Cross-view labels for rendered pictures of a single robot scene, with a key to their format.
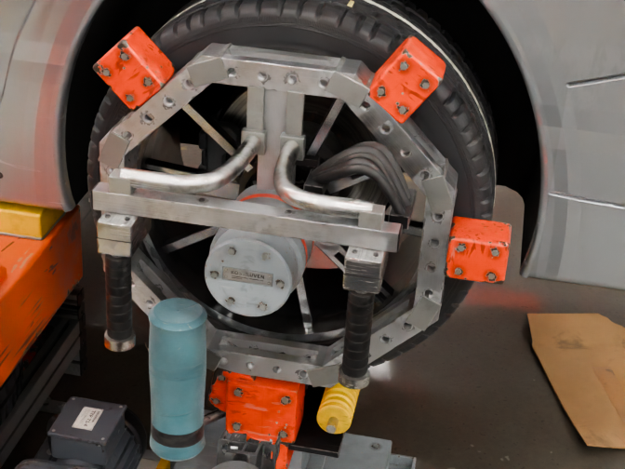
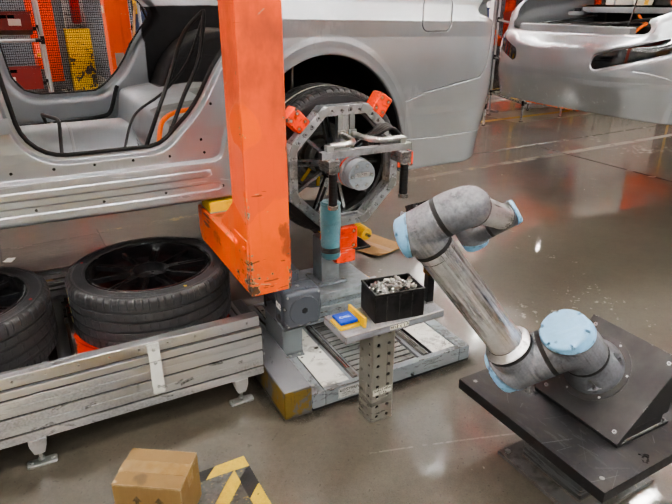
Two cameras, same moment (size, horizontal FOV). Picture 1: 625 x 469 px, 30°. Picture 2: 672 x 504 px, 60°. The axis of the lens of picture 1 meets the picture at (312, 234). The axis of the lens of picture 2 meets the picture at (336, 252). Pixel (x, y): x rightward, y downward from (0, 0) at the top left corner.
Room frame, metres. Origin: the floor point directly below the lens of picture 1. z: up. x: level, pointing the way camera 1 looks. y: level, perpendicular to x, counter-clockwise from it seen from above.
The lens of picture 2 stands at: (-0.41, 1.60, 1.53)
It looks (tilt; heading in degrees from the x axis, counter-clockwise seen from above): 23 degrees down; 323
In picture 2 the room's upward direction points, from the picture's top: straight up
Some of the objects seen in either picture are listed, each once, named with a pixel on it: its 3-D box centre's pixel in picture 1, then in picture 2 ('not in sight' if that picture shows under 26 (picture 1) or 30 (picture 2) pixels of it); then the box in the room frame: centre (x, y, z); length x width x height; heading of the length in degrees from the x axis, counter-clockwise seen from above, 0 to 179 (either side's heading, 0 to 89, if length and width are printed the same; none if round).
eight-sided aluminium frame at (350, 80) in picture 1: (273, 223); (342, 166); (1.60, 0.06, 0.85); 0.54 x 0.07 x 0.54; 81
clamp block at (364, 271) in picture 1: (366, 259); (400, 154); (1.37, -0.08, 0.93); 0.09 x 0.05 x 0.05; 171
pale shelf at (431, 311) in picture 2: not in sight; (384, 316); (1.01, 0.30, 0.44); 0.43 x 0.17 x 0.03; 81
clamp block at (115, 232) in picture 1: (124, 224); (329, 164); (1.42, 0.26, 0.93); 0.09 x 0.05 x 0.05; 171
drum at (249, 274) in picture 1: (263, 245); (350, 170); (1.53, 0.07, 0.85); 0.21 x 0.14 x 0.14; 171
